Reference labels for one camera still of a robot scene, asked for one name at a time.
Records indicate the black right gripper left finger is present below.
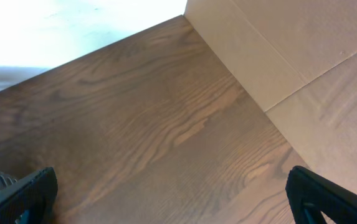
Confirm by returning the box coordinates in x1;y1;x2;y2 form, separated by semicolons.
12;167;58;224

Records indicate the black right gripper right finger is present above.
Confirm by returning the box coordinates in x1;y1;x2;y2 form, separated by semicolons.
285;166;357;224

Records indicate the brown cardboard box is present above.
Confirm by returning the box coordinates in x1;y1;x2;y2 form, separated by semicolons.
184;0;357;194

